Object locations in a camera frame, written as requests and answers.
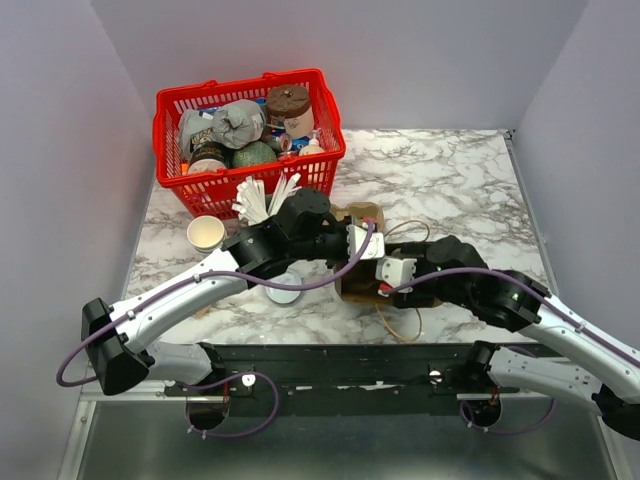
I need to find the dark green paper bag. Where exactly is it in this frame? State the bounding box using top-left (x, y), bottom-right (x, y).
top-left (334, 219), bottom-right (444, 344)

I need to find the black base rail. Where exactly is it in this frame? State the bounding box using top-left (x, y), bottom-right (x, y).
top-left (164, 342), bottom-right (561, 419)

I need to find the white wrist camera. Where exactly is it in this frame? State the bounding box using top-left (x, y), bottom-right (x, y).
top-left (375, 256), bottom-right (416, 297)
top-left (346, 217), bottom-right (385, 261)

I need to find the brown pulp cup carrier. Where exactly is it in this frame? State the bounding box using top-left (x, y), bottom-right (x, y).
top-left (330, 202), bottom-right (385, 231)

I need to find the red plastic shopping basket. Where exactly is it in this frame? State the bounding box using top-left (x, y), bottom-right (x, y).
top-left (152, 68), bottom-right (346, 220)

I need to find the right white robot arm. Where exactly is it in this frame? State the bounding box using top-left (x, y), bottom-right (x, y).
top-left (376, 236), bottom-right (639, 439)

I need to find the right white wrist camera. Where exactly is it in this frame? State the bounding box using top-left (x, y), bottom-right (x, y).
top-left (375, 256), bottom-right (416, 297)

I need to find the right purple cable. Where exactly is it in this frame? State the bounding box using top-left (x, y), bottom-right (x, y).
top-left (384, 267), bottom-right (640, 436)

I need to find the grey wrapped package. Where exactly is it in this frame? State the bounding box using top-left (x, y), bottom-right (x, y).
top-left (211, 99), bottom-right (266, 150)

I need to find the white pump bottle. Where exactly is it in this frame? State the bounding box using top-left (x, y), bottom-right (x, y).
top-left (299, 129), bottom-right (325, 156)

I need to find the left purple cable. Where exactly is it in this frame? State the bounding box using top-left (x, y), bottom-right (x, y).
top-left (55, 217), bottom-right (377, 439)

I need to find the small metal can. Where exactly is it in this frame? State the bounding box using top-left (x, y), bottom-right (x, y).
top-left (275, 132), bottom-right (293, 152)

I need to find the stack of white lids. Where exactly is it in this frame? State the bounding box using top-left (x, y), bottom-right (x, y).
top-left (265, 271), bottom-right (302, 305)

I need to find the stack of paper cups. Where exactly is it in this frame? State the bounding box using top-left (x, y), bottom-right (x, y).
top-left (186, 216), bottom-right (226, 254)

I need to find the purple cable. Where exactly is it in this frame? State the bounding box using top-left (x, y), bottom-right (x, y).
top-left (384, 267), bottom-right (640, 436)
top-left (55, 217), bottom-right (377, 439)

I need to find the green glitter ball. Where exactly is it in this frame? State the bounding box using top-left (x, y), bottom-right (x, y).
top-left (231, 141), bottom-right (277, 169)

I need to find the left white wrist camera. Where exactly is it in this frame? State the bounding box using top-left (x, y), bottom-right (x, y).
top-left (346, 217), bottom-right (385, 261)

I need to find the brown lid cream tub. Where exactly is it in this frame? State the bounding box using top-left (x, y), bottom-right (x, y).
top-left (266, 84), bottom-right (315, 139)

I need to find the patterned grey pouch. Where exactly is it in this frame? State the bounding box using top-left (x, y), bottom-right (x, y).
top-left (178, 109), bottom-right (227, 170)

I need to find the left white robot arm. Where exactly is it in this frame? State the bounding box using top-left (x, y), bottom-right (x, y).
top-left (81, 188), bottom-right (353, 395)

